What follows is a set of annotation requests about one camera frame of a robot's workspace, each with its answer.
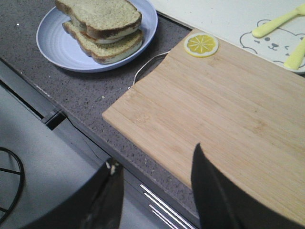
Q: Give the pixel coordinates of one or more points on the white bear tray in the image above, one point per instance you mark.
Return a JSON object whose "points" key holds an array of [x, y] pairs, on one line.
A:
{"points": [[234, 20]]}

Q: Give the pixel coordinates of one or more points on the fried egg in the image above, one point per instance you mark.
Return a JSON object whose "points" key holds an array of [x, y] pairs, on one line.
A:
{"points": [[112, 39]]}

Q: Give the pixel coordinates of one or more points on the bread slice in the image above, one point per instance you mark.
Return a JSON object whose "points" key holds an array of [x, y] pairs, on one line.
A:
{"points": [[109, 52], [103, 19]]}

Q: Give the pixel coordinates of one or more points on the chrome drawer handle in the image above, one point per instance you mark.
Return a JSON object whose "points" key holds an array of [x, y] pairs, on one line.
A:
{"points": [[164, 212]]}

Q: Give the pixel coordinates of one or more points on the yellow plastic knife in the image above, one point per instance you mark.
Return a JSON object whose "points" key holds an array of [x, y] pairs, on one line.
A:
{"points": [[296, 57]]}

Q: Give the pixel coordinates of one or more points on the metal board handle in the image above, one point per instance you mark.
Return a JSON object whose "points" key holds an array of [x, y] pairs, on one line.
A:
{"points": [[147, 64]]}

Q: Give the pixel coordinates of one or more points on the light blue plate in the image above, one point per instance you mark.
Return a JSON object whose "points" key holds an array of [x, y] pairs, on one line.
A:
{"points": [[57, 46]]}

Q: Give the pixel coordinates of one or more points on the yellow plastic fork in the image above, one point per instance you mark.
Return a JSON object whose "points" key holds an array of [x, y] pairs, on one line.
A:
{"points": [[268, 27]]}

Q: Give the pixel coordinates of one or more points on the wooden cutting board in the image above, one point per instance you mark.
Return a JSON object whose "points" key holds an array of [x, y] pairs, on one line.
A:
{"points": [[247, 113]]}

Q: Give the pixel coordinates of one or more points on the lemon slice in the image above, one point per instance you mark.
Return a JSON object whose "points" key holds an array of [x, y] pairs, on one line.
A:
{"points": [[201, 45]]}

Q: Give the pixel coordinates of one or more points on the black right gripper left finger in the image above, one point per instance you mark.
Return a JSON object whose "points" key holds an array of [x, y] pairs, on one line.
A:
{"points": [[96, 205]]}

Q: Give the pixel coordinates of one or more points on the black wire stand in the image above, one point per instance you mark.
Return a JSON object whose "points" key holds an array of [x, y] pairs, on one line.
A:
{"points": [[12, 177]]}

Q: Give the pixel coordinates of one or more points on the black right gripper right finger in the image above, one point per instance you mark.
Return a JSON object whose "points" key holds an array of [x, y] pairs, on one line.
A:
{"points": [[221, 204]]}

